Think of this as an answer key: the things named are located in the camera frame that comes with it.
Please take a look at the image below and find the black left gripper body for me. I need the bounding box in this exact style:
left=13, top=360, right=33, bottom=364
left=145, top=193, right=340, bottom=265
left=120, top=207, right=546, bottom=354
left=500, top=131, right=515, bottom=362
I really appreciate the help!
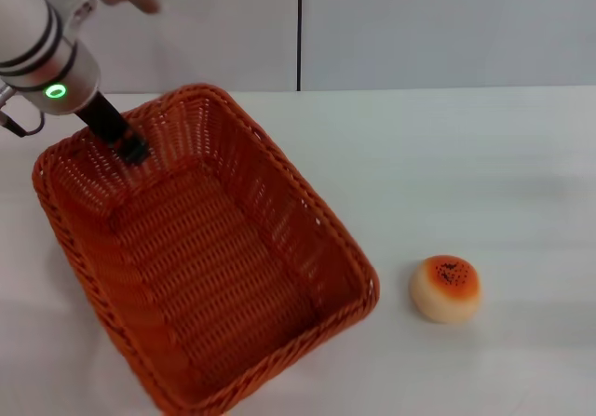
left=74, top=90, right=141, bottom=153

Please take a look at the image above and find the orange woven wicker basket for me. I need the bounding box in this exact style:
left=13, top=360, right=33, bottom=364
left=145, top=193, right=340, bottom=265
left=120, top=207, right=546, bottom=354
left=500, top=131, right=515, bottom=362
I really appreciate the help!
left=31, top=83, right=381, bottom=416

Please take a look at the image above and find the round browned bread bun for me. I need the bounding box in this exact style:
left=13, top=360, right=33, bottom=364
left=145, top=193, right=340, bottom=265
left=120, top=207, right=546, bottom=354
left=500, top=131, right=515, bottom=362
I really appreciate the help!
left=408, top=254, right=482, bottom=324

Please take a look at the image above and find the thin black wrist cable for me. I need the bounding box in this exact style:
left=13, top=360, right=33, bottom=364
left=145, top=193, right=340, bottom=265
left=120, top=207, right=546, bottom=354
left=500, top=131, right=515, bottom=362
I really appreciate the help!
left=0, top=95, right=47, bottom=139

